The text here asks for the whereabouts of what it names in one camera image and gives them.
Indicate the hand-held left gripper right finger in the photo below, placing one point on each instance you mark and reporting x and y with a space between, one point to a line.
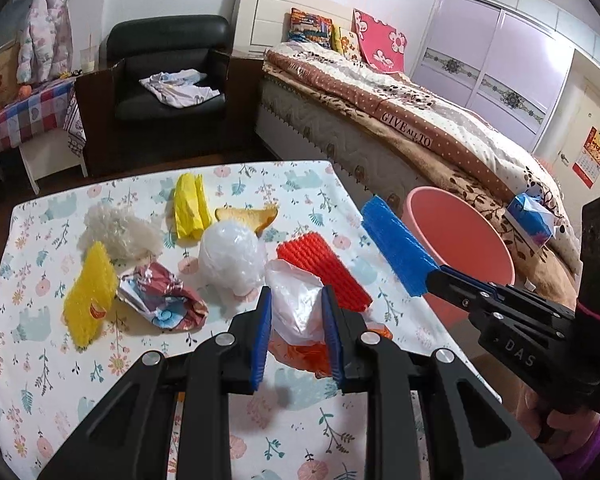
332 345

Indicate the cream door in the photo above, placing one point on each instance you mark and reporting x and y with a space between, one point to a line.
575 120

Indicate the pink plastic bin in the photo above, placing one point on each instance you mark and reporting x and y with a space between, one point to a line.
455 240

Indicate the yellow foam net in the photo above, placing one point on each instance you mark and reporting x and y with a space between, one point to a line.
90 295

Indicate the brown paper bag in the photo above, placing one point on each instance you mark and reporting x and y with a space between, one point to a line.
2 80

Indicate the dotted pink-brown quilt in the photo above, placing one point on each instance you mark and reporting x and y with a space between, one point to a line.
430 110

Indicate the white desk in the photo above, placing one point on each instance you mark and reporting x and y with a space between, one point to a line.
45 152

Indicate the red wall calendar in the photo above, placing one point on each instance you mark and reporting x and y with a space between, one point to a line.
592 157

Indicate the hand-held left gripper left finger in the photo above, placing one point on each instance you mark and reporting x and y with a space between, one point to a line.
262 345

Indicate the pale printed cloth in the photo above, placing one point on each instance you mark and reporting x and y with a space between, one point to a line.
180 87

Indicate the person's right hand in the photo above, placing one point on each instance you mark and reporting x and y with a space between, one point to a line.
526 417

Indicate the yellow flower pillow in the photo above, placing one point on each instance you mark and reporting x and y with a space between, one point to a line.
347 42

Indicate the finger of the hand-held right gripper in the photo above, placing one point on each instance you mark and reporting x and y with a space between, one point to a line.
455 295
472 277

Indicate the colourful wrapper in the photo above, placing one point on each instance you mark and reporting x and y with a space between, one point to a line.
165 300

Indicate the blue foam net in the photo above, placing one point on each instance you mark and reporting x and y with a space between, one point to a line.
395 245

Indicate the orange peel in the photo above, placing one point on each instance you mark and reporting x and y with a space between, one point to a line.
250 217

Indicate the floral tablecloth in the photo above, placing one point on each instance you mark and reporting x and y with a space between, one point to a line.
130 400

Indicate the clear plastic bag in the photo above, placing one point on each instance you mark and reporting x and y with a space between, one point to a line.
232 255

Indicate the white bed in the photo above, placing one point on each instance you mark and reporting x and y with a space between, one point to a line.
320 120

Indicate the brown leaf-pattern blanket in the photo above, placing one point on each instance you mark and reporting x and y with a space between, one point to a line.
485 195

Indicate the blue tissue box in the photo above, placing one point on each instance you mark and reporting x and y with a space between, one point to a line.
527 222

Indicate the red foam net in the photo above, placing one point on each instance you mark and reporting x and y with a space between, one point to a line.
320 262

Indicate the pink flower pillow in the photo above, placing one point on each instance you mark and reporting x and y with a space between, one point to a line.
380 40

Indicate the multicolour patterned pillow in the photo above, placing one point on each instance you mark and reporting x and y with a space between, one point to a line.
310 27

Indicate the white foam net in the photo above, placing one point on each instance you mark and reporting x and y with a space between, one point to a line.
117 230

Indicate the checkered tablecloth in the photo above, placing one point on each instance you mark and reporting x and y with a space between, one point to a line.
25 110

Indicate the yellow plastic bag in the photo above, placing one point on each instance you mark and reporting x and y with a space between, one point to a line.
187 210

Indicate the white plastic bag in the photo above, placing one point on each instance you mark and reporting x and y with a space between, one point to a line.
297 305

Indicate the small orange fruit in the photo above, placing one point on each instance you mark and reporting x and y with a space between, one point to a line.
25 91

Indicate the pink floral padded jacket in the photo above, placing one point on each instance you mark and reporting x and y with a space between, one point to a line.
42 35

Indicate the black leather armchair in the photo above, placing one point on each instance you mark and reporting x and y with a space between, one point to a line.
170 40

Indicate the lilac sliding-door wardrobe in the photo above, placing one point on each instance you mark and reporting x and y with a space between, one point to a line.
460 35

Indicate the clear cup with straw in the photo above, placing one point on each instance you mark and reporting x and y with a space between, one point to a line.
88 62

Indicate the orange plastic bag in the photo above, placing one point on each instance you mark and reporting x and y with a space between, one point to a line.
305 356

